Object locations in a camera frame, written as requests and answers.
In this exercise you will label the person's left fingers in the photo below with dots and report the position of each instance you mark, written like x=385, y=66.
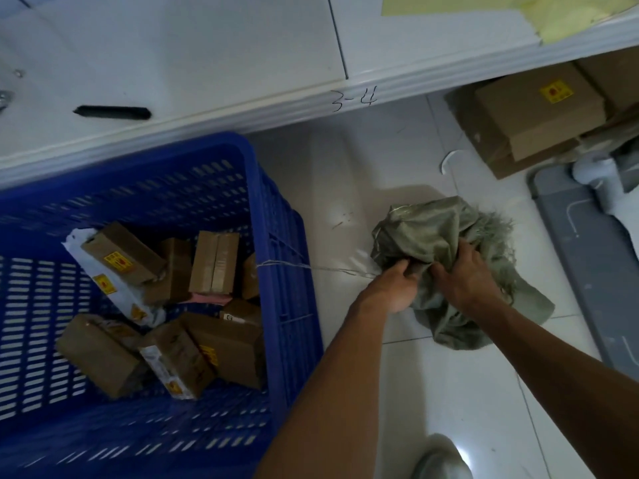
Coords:
x=407, y=270

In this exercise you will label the blue plastic crate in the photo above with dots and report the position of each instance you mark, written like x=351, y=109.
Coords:
x=279, y=234

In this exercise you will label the person's grey shoe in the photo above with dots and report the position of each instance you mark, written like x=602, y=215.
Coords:
x=439, y=463

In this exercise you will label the black marker pen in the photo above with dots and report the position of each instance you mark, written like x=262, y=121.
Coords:
x=112, y=112

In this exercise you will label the person's right thumb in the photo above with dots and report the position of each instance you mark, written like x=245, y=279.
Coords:
x=441, y=274

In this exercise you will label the white scrap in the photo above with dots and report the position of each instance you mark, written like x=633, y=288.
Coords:
x=448, y=159

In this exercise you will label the yellow paper sheet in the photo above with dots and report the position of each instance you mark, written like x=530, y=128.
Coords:
x=564, y=12

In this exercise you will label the person's right forearm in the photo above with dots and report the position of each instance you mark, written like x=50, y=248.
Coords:
x=559, y=374

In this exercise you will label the white shelf unit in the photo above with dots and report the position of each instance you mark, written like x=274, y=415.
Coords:
x=224, y=49

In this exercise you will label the person's right hand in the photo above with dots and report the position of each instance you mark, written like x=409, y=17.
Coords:
x=467, y=284

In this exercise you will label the plain brown cardboard box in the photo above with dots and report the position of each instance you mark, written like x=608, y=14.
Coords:
x=616, y=77

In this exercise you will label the grey platform base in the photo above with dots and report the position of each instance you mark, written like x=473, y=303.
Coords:
x=589, y=259

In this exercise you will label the white plastic pipe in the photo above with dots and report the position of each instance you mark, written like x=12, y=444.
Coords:
x=601, y=179

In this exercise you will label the grey-green woven sack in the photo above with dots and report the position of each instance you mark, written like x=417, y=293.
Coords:
x=429, y=229

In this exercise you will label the cardboard box with yellow label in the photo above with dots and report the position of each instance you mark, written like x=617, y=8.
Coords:
x=539, y=112

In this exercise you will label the person's left forearm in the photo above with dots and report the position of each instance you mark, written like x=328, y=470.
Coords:
x=329, y=394

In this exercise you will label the person's left hand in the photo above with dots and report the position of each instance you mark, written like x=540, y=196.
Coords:
x=387, y=291

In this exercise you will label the pink flat packet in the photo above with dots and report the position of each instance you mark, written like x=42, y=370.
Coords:
x=209, y=298

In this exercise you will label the pile of cardboard parcels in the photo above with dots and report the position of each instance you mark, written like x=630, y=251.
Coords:
x=229, y=344

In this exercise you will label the flat brown cardboard box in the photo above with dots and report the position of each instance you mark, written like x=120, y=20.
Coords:
x=487, y=144

